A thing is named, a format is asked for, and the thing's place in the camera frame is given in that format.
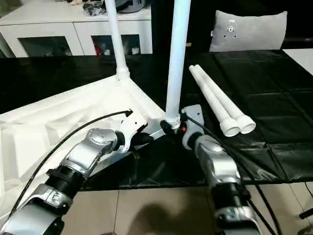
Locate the black work mat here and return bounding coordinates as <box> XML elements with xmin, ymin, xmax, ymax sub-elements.
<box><xmin>0</xmin><ymin>50</ymin><xmax>313</xmax><ymax>190</ymax></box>

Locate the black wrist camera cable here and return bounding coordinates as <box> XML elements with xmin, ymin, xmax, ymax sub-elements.
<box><xmin>9</xmin><ymin>109</ymin><xmax>134</xmax><ymax>222</ymax></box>
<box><xmin>181</xmin><ymin>111</ymin><xmax>277</xmax><ymax>235</ymax></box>

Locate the black clutter pile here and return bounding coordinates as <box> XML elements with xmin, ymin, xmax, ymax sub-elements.
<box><xmin>82</xmin><ymin>2</ymin><xmax>106</xmax><ymax>18</ymax></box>

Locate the white plastic table top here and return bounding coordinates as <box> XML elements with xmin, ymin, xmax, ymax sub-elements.
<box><xmin>0</xmin><ymin>72</ymin><xmax>180</xmax><ymax>217</ymax></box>

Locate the black stand base bar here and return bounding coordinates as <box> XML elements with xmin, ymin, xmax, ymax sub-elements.
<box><xmin>298</xmin><ymin>207</ymin><xmax>313</xmax><ymax>220</ymax></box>

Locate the white flat board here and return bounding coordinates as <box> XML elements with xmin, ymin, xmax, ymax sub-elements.
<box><xmin>282</xmin><ymin>48</ymin><xmax>313</xmax><ymax>74</ymax></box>

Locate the grey cushion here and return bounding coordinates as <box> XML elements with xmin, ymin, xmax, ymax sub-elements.
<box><xmin>209</xmin><ymin>9</ymin><xmax>288</xmax><ymax>53</ymax></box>

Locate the black left wrist camera cable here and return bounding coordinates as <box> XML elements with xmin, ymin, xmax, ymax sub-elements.
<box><xmin>9</xmin><ymin>109</ymin><xmax>134</xmax><ymax>222</ymax></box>

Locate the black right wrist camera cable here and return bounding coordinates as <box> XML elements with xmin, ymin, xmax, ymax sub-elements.
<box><xmin>181</xmin><ymin>111</ymin><xmax>277</xmax><ymax>235</ymax></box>

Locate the grey helmet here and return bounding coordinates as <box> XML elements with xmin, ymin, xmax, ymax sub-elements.
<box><xmin>116</xmin><ymin>0</ymin><xmax>148</xmax><ymax>14</ymax></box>

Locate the white glass-door cabinet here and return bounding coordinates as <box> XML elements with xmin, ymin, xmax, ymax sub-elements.
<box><xmin>0</xmin><ymin>1</ymin><xmax>154</xmax><ymax>58</ymax></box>

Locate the white plastic table leg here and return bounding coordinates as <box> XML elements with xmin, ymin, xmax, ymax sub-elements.
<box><xmin>189</xmin><ymin>65</ymin><xmax>241</xmax><ymax>137</ymax></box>
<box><xmin>194</xmin><ymin>64</ymin><xmax>257</xmax><ymax>135</ymax></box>
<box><xmin>104</xmin><ymin>0</ymin><xmax>131</xmax><ymax>82</ymax></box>
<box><xmin>164</xmin><ymin>0</ymin><xmax>192</xmax><ymax>131</ymax></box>

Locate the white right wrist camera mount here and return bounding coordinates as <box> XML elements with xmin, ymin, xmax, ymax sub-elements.
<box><xmin>181</xmin><ymin>104</ymin><xmax>205</xmax><ymax>150</ymax></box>

